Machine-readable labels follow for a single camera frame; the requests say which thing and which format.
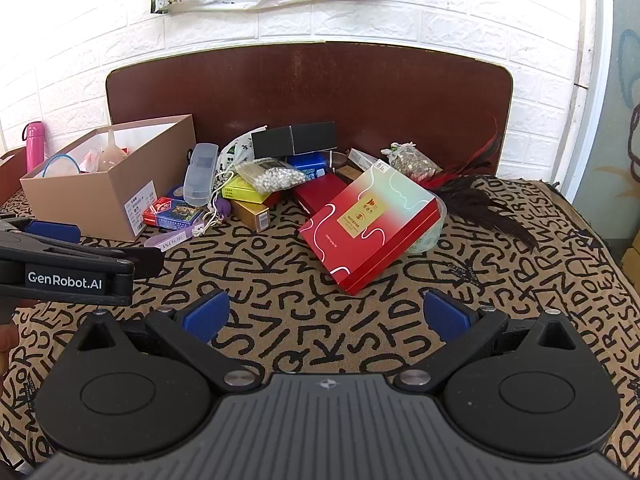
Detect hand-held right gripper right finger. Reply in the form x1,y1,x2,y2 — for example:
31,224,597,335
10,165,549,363
392,287,583,393

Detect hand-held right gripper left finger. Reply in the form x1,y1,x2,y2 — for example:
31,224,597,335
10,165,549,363
65,287,263,393

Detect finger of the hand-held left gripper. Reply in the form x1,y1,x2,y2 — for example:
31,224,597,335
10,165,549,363
50,241,165,282
0,216,83,248

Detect brown cardboard box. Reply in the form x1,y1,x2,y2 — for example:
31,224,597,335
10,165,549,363
20,114,197,242

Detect purple figure keychain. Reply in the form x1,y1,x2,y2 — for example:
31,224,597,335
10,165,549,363
192,197,234,237

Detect lavender tube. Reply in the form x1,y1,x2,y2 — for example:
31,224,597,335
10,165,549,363
144,227,202,249

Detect blue red playing card box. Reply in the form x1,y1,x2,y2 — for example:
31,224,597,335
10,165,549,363
142,197,207,232

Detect brown side box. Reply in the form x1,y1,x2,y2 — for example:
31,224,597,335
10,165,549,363
0,147,28,202

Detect clear plastic tub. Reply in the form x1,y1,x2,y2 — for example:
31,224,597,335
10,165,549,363
404,204,447,255

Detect pink thermos bottle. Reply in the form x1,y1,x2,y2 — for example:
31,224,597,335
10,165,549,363
21,121,47,174

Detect clear plastic funnel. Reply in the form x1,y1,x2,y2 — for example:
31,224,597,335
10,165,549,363
94,127,125,172

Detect letter-print tan blanket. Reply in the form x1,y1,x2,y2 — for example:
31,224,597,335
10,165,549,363
0,172,640,476

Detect gold orange small box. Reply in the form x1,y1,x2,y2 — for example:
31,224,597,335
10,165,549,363
232,200,275,234

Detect clear glasses case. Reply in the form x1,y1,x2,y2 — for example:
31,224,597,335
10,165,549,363
183,143,219,207

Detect large red gradient gift box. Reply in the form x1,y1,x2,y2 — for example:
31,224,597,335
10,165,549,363
298,164,441,297

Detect black red feather duster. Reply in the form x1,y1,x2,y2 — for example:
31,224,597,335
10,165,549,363
424,117,542,252

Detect yellow small box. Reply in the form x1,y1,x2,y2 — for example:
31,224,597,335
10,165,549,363
220,172,272,206

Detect bag of white beads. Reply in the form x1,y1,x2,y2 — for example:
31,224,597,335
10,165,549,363
235,157,307,194

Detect bag of dried herbs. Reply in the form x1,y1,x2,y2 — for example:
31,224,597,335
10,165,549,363
381,142,444,182

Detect plain red box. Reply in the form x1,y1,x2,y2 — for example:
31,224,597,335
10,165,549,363
292,174,352,217

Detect white cigarette pack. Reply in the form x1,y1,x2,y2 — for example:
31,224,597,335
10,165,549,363
347,148,379,172

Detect blue small box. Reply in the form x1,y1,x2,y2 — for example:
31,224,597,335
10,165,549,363
287,152,329,179

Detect black rectangular box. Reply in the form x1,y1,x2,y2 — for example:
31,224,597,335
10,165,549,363
251,122,337,159

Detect dark brown wooden headboard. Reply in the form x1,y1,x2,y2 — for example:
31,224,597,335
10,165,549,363
105,41,516,177

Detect blue ring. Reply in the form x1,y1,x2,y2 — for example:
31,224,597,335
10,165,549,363
42,154,82,177

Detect white printed drawstring pouch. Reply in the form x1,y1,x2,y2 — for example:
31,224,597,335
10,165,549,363
217,127,268,182

